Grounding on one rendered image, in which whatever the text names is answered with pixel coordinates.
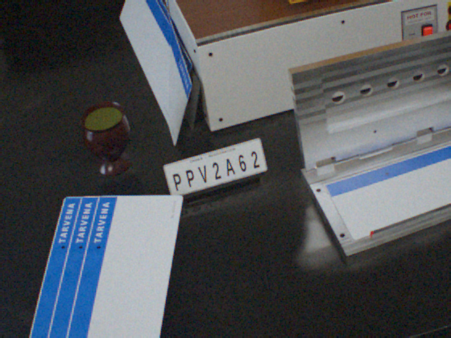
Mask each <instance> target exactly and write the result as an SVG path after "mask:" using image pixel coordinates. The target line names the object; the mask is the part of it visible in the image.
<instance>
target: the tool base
mask: <svg viewBox="0 0 451 338"><path fill-rule="evenodd" d="M448 145H451V126H448V127H445V128H443V129H441V130H434V131H433V130H430V129H429V128H426V129H424V130H420V131H417V136H416V137H414V138H408V139H405V140H403V141H401V142H397V143H394V144H392V150H389V151H387V152H384V153H382V154H381V153H379V154H376V155H372V156H370V157H368V158H364V159H361V160H360V159H359V154H357V155H354V156H350V157H348V158H346V159H341V160H338V161H335V160H332V158H329V159H324V160H321V161H319V162H318V161H316V167H313V168H311V169H308V170H305V169H304V168H303V169H301V179H302V180H303V182H304V184H305V186H306V188H307V189H308V192H309V193H310V194H311V197H312V200H313V202H314V204H315V205H316V206H317V208H318V210H319V212H320V215H321V217H322V218H323V220H324V222H325V223H326V227H327V229H328V230H329V231H330V233H331V235H332V237H333V240H334V241H335V243H336V245H337V248H338V250H339V251H340V253H341V255H342V258H343V260H344V261H345V263H346V265H347V266H348V265H352V264H354V263H356V262H360V261H363V260H366V259H367V258H372V257H374V256H377V255H379V254H384V253H386V252H388V251H390V250H393V249H397V248H399V247H401V246H404V245H408V244H410V243H412V242H415V241H418V240H420V239H423V238H426V237H429V236H432V235H434V234H436V233H439V232H442V231H445V230H446V229H450V228H451V210H450V211H448V212H445V213H442V214H440V215H438V216H434V217H430V218H428V219H425V220H423V221H419V222H416V223H415V224H412V225H408V226H406V227H403V228H401V229H397V230H395V231H392V232H389V233H386V234H383V235H381V236H378V237H374V238H372V237H371V236H368V237H364V238H362V239H358V240H356V241H355V240H354V239H353V238H352V237H351V236H350V234H349V230H348V229H347V228H346V226H345V225H344V223H343V220H342V218H341V216H340V214H339V213H338V212H337V208H336V206H335V205H334V203H333V202H332V201H331V199H330V195H329V193H328V192H327V191H326V189H325V185H326V184H328V183H332V182H335V181H338V180H340V179H345V178H348V177H350V176H353V175H360V174H362V173H365V172H368V171H372V170H374V169H376V168H380V167H383V166H386V165H388V164H393V163H397V162H399V161H402V160H405V159H408V158H411V157H413V156H418V155H422V154H424V153H427V152H429V151H431V150H437V149H440V148H442V147H444V146H448ZM317 189H321V192H316V190H317ZM341 233H343V234H345V236H344V237H341V236H340V235H341Z"/></svg>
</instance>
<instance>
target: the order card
mask: <svg viewBox="0 0 451 338"><path fill-rule="evenodd" d="M163 169H164V173H165V175H166V178H167V182H168V187H169V190H170V193H171V196H183V195H186V194H189V193H192V192H196V191H199V190H201V189H205V188H210V187H212V186H216V185H218V184H220V183H225V182H229V181H231V180H234V179H241V178H244V177H247V176H250V175H255V174H257V173H260V172H263V171H266V170H267V165H266V160H265V158H264V154H263V148H262V143H261V141H260V139H259V138H258V139H255V140H250V141H247V142H242V143H239V144H236V145H234V146H229V147H226V148H223V149H220V150H216V151H213V152H209V153H207V154H203V155H198V156H196V157H193V158H190V159H183V160H180V161H178V162H174V163H169V164H167V165H164V166H163Z"/></svg>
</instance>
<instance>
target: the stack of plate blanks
mask: <svg viewBox="0 0 451 338"><path fill-rule="evenodd" d="M81 198H82V197H81V196H75V197H66V198H65V199H64V202H63V207H62V209H61V213H60V219H59V221H58V224H57V226H56V227H57V228H56V233H55V235H54V240H53V243H52V248H51V252H50V254H49V255H50V256H49V259H48V265H47V267H46V272H45V275H44V277H43V283H42V287H41V290H40V295H39V301H38V303H37V308H36V313H35V318H34V320H33V322H34V323H33V324H32V329H31V334H30V338H48V333H49V331H50V327H51V321H52V315H53V312H54V307H55V305H56V299H57V294H58V291H59V286H60V282H61V281H60V280H61V277H62V274H63V269H64V265H65V260H66V257H67V252H68V248H69V246H70V244H69V242H70V241H71V237H72V231H73V228H74V225H75V223H76V217H77V213H78V209H79V205H80V202H81Z"/></svg>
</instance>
